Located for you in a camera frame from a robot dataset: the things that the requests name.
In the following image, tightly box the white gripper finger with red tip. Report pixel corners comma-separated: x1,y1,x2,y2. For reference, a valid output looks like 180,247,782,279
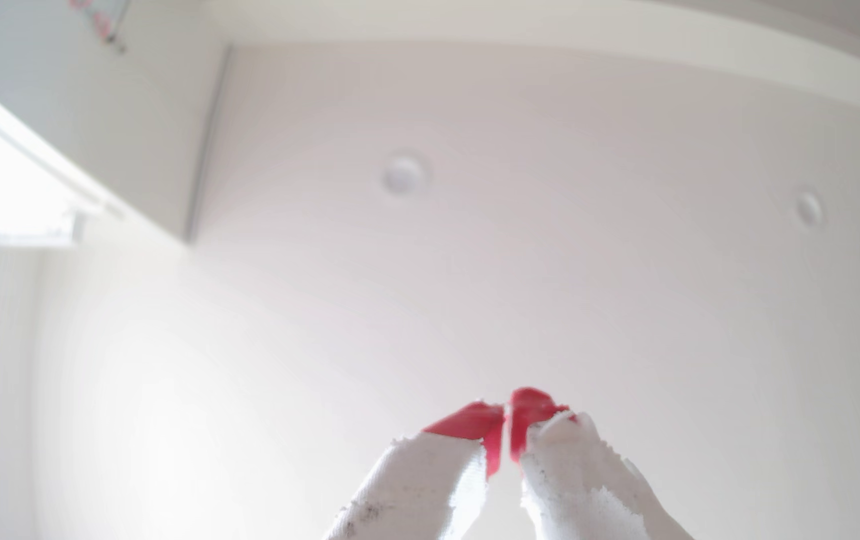
509,387,694,540
325,401,506,540

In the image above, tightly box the round recessed ceiling light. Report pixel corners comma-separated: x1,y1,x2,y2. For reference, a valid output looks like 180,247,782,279
794,189,827,231
382,152,430,198

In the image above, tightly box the pink hanging decoration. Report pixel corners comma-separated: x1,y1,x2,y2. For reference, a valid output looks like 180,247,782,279
68,0,131,54

